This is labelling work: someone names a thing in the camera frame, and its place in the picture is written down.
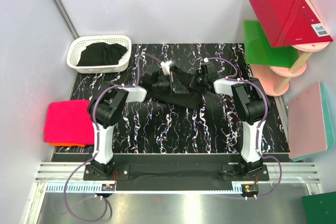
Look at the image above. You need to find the purple cable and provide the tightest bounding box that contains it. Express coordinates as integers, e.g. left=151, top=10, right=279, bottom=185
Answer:
left=62, top=53, right=165, bottom=222
left=203, top=57, right=283, bottom=200

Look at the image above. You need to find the pink wooden tiered shelf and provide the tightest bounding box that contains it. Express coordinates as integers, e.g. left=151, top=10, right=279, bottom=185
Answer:
left=250, top=0, right=330, bottom=96

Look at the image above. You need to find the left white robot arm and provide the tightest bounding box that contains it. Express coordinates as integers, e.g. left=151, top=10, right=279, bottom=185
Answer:
left=86, top=60, right=189, bottom=179

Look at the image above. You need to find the folded pink t-shirt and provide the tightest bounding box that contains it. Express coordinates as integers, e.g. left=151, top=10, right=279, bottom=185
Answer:
left=44, top=100, right=95, bottom=146

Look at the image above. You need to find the green plastic sheet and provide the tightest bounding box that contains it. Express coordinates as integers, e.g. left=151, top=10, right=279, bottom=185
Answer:
left=243, top=20, right=299, bottom=68

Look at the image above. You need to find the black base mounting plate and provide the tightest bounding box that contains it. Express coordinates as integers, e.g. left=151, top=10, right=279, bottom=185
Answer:
left=83, top=154, right=269, bottom=193

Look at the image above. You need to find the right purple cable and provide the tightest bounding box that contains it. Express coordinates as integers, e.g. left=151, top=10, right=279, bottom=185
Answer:
left=203, top=57, right=283, bottom=200

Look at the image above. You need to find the folded orange t-shirt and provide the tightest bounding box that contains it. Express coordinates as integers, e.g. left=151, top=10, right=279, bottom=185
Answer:
left=49, top=143, right=86, bottom=147

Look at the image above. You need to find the black printed t-shirt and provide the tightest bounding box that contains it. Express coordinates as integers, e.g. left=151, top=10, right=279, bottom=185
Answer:
left=140, top=66, right=205, bottom=110

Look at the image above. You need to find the pink clipboard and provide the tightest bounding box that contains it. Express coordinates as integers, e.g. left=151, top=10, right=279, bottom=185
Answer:
left=288, top=81, right=330, bottom=159

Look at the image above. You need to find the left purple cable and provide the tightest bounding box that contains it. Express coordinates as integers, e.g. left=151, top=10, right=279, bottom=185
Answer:
left=62, top=53, right=165, bottom=222

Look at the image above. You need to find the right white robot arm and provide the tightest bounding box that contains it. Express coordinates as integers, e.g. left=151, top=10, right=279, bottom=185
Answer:
left=191, top=57, right=270, bottom=178

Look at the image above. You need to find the black shirt in basket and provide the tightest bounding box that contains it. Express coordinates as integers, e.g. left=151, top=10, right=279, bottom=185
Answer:
left=77, top=42, right=128, bottom=67

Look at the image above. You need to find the dark green board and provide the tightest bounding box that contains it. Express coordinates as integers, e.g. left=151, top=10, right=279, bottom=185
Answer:
left=302, top=192, right=336, bottom=224

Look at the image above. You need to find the red plastic folder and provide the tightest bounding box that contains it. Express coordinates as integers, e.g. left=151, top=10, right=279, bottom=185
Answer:
left=249, top=0, right=333, bottom=48

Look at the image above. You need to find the aluminium rail frame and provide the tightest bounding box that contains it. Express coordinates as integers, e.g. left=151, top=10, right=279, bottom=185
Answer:
left=25, top=162, right=322, bottom=223

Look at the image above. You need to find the teal board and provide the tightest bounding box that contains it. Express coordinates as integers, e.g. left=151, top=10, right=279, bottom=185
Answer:
left=290, top=82, right=335, bottom=163

